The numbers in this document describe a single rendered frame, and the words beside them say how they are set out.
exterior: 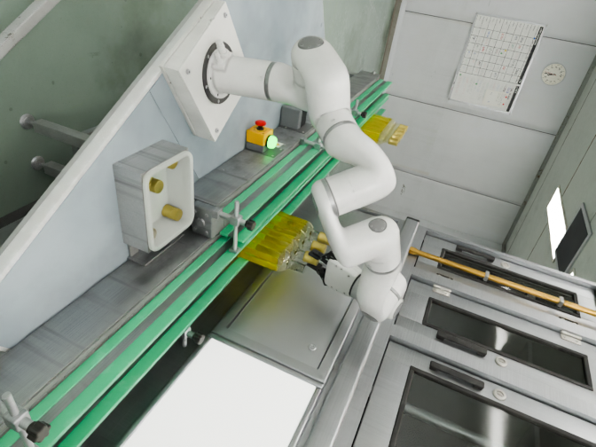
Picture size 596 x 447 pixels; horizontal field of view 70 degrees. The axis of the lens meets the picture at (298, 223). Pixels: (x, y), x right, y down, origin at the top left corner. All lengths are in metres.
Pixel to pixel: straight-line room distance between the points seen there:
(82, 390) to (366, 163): 0.70
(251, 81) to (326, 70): 0.24
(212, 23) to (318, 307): 0.83
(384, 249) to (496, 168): 6.48
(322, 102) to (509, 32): 6.00
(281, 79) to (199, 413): 0.80
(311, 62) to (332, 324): 0.73
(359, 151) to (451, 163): 6.51
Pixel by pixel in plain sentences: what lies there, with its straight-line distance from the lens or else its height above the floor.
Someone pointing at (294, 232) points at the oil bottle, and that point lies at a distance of 1.33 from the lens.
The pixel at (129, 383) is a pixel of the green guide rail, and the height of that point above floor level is 0.95.
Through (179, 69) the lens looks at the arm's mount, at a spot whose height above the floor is 0.81.
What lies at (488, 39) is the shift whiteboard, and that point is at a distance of 6.85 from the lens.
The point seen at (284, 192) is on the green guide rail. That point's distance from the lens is 1.47.
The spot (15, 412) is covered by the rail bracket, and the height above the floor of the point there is 0.96.
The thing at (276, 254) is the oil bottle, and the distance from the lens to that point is 1.24.
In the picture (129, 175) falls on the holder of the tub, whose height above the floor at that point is 0.80.
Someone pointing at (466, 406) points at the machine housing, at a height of 1.67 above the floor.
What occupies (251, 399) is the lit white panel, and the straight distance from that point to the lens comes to 1.10.
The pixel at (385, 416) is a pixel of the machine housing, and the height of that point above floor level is 1.49.
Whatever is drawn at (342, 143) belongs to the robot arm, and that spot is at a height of 1.22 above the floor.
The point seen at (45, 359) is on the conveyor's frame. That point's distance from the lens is 1.00.
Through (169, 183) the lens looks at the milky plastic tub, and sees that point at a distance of 1.17.
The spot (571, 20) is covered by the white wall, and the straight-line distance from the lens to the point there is 6.87.
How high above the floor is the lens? 1.43
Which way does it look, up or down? 16 degrees down
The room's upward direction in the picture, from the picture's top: 110 degrees clockwise
